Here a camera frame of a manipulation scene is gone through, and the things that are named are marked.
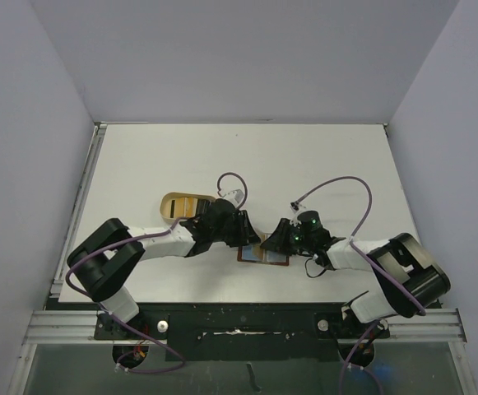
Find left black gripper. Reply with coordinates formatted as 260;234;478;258
211;210;259;247

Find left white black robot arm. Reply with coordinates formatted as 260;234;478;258
65;198;261;338

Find brown leather card holder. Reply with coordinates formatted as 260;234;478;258
237;244;290;267

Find black thin wire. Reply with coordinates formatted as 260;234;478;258
304;257;330;280

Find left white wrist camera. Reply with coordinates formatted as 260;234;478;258
222;189;244;207

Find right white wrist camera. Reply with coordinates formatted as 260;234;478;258
290;201;306;226

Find aluminium frame rail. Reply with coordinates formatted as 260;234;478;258
22;307;468;345

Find beige oval tray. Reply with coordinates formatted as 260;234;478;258
160;192;216;223

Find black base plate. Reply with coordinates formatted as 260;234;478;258
94;302;390;363

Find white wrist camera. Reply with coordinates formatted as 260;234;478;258
290;201;306;226
222;189;244;207

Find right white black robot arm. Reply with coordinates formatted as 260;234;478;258
261;211;451;337

